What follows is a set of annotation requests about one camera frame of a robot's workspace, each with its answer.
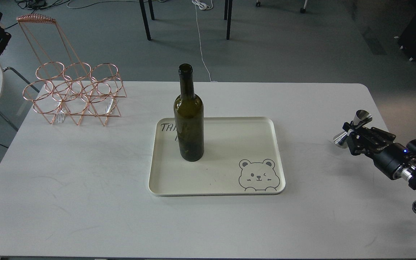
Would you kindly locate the steel double jigger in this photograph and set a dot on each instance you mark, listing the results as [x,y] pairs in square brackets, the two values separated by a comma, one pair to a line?
[361,116]

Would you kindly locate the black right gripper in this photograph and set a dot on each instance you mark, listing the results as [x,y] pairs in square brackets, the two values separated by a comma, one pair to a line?
[389,157]

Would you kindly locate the cream bear serving tray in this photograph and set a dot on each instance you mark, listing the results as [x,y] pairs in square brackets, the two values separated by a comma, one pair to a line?
[241,157]

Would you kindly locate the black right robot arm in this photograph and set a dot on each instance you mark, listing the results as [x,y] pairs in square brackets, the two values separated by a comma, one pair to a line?
[409,173]

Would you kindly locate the black table leg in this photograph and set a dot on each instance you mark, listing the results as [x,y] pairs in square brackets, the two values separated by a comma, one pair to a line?
[228,5]
[144,16]

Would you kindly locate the black table leg right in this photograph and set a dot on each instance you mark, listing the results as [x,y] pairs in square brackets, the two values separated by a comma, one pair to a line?
[228,5]

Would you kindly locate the copper wire bottle rack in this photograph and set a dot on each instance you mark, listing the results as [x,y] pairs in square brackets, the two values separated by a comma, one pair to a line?
[72,89]

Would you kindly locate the black table leg left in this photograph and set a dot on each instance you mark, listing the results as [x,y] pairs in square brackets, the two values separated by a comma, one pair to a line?
[144,16]

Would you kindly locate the dark green wine bottle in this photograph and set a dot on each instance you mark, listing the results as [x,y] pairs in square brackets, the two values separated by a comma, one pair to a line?
[188,111]

